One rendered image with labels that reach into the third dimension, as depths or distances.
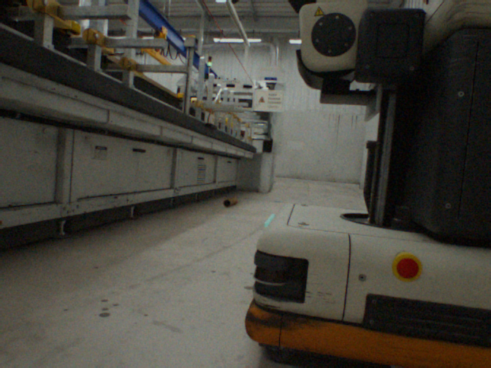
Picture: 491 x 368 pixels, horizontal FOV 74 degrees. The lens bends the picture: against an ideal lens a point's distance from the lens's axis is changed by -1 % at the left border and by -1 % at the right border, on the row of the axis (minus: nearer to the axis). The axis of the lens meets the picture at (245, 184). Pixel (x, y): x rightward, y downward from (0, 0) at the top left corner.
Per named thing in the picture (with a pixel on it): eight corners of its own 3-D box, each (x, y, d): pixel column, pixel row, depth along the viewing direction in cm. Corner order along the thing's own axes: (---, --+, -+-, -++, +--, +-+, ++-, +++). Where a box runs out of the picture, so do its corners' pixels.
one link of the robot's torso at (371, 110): (385, 123, 95) (394, 36, 94) (418, 102, 67) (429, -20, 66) (292, 117, 100) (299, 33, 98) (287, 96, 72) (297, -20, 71)
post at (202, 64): (200, 123, 250) (205, 58, 247) (199, 122, 247) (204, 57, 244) (196, 122, 251) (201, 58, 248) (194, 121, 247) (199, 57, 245)
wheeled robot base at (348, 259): (462, 289, 114) (472, 218, 113) (640, 422, 52) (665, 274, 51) (272, 263, 126) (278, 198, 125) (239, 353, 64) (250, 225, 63)
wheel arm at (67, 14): (132, 23, 101) (134, 9, 101) (126, 17, 98) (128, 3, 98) (14, 23, 109) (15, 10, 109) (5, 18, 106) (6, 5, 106)
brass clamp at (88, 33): (115, 54, 133) (116, 41, 133) (94, 41, 120) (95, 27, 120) (101, 53, 135) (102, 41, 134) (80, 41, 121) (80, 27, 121)
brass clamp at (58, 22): (73, 28, 109) (74, 12, 109) (42, 8, 96) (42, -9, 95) (57, 28, 110) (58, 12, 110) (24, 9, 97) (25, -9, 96)
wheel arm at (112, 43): (166, 51, 126) (166, 40, 126) (162, 48, 123) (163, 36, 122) (66, 50, 134) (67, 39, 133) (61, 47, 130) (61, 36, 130)
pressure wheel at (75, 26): (52, 47, 129) (53, 17, 128) (67, 54, 137) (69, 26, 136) (68, 47, 127) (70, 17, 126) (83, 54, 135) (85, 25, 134)
